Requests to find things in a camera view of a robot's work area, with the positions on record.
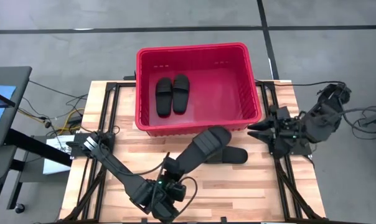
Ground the white box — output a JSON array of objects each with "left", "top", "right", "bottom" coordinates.
[{"left": 43, "top": 134, "right": 76, "bottom": 175}]

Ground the black floor cable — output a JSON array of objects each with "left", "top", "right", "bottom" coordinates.
[{"left": 340, "top": 105, "right": 376, "bottom": 141}]

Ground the dark grey foam slide sandal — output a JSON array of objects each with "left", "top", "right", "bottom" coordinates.
[
  {"left": 205, "top": 146, "right": 249, "bottom": 165},
  {"left": 155, "top": 77, "right": 173, "bottom": 118},
  {"left": 174, "top": 126, "right": 233, "bottom": 175},
  {"left": 172, "top": 73, "right": 190, "bottom": 115}
]

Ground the black right table frame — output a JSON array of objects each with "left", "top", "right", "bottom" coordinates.
[{"left": 255, "top": 80, "right": 327, "bottom": 222}]

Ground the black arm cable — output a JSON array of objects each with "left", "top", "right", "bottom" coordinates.
[
  {"left": 172, "top": 175, "right": 199, "bottom": 217},
  {"left": 255, "top": 80, "right": 347, "bottom": 91}
]

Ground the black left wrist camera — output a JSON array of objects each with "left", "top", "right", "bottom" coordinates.
[{"left": 166, "top": 182, "right": 187, "bottom": 203}]

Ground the black table frame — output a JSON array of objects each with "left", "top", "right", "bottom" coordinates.
[
  {"left": 255, "top": 80, "right": 327, "bottom": 222},
  {"left": 62, "top": 81, "right": 138, "bottom": 222}
]

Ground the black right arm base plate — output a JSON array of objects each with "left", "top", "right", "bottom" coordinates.
[{"left": 266, "top": 130, "right": 313, "bottom": 156}]

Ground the yellow cable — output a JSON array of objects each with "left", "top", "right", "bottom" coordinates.
[{"left": 18, "top": 107, "right": 85, "bottom": 135}]

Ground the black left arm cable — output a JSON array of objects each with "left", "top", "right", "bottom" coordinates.
[{"left": 172, "top": 175, "right": 199, "bottom": 217}]

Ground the black stand beam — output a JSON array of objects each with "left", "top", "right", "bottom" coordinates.
[{"left": 4, "top": 128, "right": 73, "bottom": 167}]

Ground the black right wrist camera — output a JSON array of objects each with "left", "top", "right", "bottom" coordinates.
[{"left": 283, "top": 121, "right": 301, "bottom": 138}]

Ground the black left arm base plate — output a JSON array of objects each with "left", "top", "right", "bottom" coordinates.
[{"left": 70, "top": 132, "right": 116, "bottom": 157}]

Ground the black left table frame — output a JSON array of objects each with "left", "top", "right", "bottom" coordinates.
[{"left": 62, "top": 81, "right": 138, "bottom": 222}]

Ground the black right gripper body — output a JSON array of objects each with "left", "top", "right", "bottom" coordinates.
[{"left": 270, "top": 107, "right": 304, "bottom": 149}]

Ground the grey power adapter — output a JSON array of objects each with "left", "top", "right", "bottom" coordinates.
[{"left": 359, "top": 112, "right": 376, "bottom": 128}]

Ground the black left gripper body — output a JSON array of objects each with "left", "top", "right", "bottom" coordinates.
[{"left": 161, "top": 169, "right": 185, "bottom": 187}]

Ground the red plastic bin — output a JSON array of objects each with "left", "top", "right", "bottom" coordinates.
[{"left": 135, "top": 42, "right": 263, "bottom": 138}]

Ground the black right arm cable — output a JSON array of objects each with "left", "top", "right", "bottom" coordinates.
[{"left": 255, "top": 80, "right": 347, "bottom": 91}]

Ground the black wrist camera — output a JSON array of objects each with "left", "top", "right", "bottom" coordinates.
[
  {"left": 283, "top": 121, "right": 301, "bottom": 138},
  {"left": 166, "top": 182, "right": 187, "bottom": 203}
]

